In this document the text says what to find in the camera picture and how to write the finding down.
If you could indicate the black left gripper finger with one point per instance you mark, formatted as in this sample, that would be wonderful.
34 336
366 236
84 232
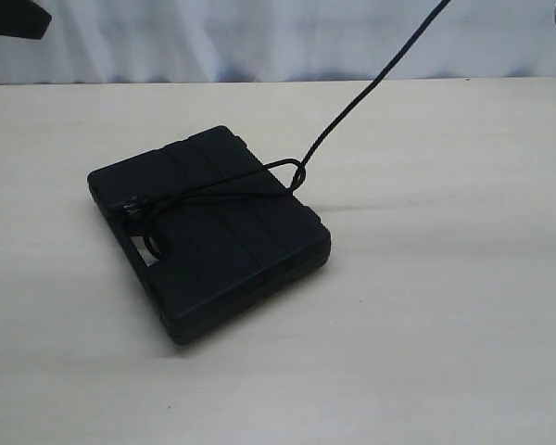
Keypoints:
23 19

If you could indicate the black plastic carrying case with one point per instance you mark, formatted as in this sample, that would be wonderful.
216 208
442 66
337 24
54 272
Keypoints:
208 229

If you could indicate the white backdrop curtain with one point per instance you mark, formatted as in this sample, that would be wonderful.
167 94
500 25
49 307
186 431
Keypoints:
280 41

